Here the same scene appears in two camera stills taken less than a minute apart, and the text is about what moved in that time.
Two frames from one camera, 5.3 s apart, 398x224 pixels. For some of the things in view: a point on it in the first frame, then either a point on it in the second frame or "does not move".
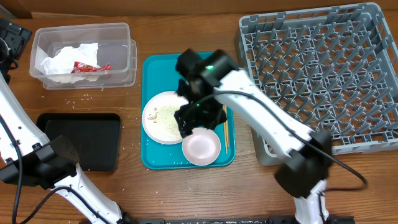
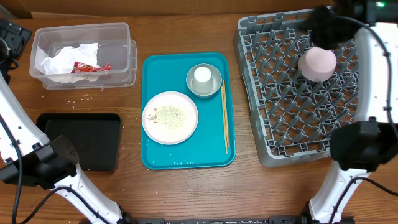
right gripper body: [209, 114] to [323, 32]
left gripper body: [13, 40] does not move
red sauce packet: [80, 67] does not move
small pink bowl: [202, 148] to [317, 64]
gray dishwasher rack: [334, 68] does not move
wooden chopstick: [227, 125] does not move
